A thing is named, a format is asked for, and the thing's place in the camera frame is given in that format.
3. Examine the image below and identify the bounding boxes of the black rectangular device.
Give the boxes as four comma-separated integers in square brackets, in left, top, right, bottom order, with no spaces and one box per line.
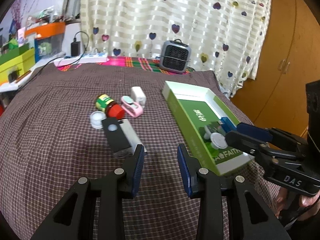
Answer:
[101,118,132,159]

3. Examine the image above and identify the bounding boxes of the brown bottle red cap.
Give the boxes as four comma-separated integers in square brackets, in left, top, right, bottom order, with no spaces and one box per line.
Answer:
[95,94,125,120]

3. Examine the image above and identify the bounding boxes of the white charger plug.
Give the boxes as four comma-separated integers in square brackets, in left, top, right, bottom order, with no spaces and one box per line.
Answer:
[131,86,146,108]

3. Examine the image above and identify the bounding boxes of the pink clip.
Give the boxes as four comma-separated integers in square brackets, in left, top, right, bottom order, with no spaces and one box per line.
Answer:
[121,96,143,118]

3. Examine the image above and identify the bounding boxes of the silver lighter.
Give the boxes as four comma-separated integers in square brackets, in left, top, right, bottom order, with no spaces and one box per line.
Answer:
[118,118,147,155]

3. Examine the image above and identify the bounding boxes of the right hand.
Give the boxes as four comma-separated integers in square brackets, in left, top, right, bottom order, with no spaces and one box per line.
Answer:
[274,187,320,218]

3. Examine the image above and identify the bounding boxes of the blue usb stick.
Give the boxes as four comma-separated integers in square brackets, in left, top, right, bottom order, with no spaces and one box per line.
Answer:
[219,116,237,133]

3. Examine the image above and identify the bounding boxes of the white round jar in box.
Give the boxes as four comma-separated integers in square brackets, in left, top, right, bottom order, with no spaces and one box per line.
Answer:
[210,132,228,150]

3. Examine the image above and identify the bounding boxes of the wooden wardrobe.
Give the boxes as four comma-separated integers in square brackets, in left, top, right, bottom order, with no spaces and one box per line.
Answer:
[231,0,319,136]

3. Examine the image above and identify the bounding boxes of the green white cardboard box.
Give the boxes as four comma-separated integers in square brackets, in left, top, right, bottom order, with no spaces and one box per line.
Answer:
[162,81,254,176]

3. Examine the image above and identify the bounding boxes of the brown checkered tablecloth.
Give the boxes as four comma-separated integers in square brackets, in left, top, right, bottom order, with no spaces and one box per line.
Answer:
[0,63,281,240]

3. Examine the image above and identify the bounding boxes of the small white jar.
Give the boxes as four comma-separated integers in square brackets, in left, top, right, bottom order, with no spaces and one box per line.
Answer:
[89,111,106,129]

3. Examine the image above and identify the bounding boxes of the grey mini heater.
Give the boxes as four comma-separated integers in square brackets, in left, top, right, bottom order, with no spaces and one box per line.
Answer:
[159,38,191,74]

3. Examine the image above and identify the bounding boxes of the heart pattern curtain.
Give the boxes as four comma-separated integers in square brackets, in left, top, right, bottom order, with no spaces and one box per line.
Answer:
[80,0,271,97]

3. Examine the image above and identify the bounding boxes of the colourful striped cloth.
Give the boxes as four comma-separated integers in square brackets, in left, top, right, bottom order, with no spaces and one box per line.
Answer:
[56,56,193,75]

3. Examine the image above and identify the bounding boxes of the white power strip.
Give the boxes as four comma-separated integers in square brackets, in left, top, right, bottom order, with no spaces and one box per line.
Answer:
[53,53,109,67]

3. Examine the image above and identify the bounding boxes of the yellow green box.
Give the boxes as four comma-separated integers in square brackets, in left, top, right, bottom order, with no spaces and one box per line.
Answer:
[1,44,35,85]

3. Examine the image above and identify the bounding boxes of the black power adapter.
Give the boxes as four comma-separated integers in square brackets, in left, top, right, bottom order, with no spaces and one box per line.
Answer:
[71,41,81,57]

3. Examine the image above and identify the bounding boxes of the orange lid storage bin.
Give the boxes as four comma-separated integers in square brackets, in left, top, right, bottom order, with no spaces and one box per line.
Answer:
[24,22,66,62]

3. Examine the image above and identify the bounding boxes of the black camera box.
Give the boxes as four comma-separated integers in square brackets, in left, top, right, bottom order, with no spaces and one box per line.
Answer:
[305,80,320,152]

